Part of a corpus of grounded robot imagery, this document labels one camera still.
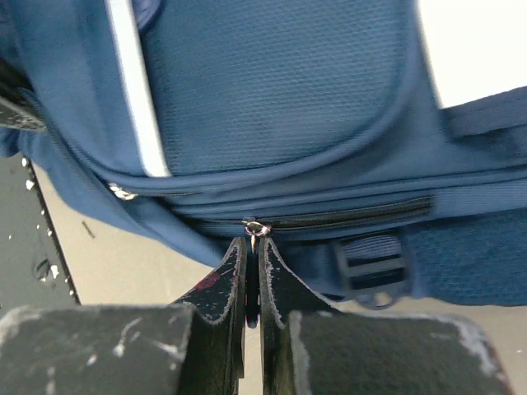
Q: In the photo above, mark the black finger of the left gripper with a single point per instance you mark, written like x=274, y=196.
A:
x=16, y=111

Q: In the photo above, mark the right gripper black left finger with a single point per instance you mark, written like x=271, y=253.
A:
x=193, y=346

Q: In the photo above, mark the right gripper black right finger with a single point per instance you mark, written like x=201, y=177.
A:
x=309, y=347

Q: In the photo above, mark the navy blue backpack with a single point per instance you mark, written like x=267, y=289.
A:
x=380, y=144

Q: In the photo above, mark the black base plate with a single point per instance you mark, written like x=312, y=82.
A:
x=33, y=269

